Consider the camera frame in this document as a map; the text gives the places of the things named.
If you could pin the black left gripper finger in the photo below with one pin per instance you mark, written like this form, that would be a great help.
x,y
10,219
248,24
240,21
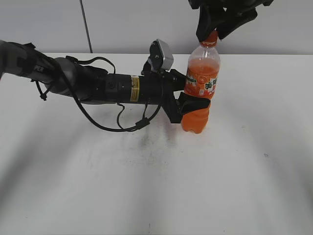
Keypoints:
x,y
178,80
188,103

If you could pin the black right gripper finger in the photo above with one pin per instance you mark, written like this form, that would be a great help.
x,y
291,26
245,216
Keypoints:
x,y
235,21
211,16

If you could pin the orange bottle cap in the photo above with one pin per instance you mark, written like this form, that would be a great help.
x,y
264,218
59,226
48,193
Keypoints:
x,y
211,40

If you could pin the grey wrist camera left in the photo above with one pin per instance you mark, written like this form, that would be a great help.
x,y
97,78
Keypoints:
x,y
161,57

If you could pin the orange soda bottle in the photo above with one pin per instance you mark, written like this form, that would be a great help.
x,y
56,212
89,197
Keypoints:
x,y
202,75

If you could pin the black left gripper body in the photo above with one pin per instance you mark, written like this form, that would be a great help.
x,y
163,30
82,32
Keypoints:
x,y
156,88

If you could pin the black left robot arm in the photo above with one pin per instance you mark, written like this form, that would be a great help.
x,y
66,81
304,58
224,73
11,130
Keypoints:
x,y
87,84

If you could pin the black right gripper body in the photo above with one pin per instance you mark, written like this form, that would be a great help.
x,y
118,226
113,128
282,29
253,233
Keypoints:
x,y
235,5

